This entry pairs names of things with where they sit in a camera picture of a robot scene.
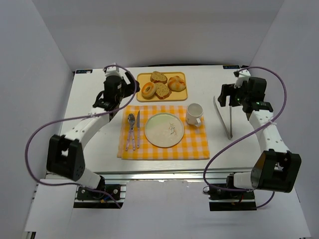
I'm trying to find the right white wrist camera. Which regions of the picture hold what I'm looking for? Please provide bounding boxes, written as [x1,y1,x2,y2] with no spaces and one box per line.
[234,70,251,88]

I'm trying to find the upper herb bread slice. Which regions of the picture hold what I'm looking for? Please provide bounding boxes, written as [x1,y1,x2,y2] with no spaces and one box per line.
[150,71,167,84]

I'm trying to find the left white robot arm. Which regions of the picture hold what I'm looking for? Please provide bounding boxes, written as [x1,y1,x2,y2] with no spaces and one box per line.
[46,69,139,193]

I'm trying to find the round orange bun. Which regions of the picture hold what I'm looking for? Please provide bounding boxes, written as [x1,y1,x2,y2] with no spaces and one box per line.
[167,76,186,92]

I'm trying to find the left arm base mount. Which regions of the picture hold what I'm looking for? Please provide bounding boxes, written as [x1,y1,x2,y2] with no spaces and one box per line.
[73,183,126,209]

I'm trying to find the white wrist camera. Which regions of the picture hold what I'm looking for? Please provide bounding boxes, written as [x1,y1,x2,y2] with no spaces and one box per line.
[234,70,251,88]
[103,63,121,78]

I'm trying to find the herb bread slice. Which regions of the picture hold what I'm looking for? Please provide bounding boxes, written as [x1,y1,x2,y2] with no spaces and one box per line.
[150,71,167,84]
[155,83,171,100]

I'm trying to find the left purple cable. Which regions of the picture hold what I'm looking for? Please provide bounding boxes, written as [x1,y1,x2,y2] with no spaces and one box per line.
[24,64,139,209]

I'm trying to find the lower herb bread slice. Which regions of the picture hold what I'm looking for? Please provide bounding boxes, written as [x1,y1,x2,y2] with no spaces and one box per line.
[155,83,171,100]

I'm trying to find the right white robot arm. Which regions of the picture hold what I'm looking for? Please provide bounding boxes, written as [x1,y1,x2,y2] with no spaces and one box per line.
[218,77,302,193]

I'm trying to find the yellow checkered cloth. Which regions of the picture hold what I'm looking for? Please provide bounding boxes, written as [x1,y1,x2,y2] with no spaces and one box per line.
[117,105,210,160]

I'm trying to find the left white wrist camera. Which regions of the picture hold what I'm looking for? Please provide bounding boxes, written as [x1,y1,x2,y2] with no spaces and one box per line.
[103,63,121,78]

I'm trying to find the yellow plastic tray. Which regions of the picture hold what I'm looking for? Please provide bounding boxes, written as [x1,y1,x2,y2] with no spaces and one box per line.
[137,71,188,102]

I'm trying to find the pink handled knife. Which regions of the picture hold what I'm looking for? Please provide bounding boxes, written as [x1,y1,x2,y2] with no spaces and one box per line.
[137,111,140,148]

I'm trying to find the white ceramic plate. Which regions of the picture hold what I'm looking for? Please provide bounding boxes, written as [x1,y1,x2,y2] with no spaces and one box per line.
[144,113,184,148]

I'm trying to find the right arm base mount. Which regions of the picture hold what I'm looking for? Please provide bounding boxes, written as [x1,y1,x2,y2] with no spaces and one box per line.
[202,174,257,212]

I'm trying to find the white ceramic mug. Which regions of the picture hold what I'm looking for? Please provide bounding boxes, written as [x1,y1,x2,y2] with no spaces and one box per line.
[186,103,203,127]

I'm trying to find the metal serving tongs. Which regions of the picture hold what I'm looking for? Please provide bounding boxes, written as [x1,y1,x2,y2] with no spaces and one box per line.
[213,97,233,140]

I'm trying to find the glazed bagel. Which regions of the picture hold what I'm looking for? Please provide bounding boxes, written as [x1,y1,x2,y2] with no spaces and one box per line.
[142,82,157,99]

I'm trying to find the pink handled spoon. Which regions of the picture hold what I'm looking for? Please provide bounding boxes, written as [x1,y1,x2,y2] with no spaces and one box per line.
[125,113,135,151]

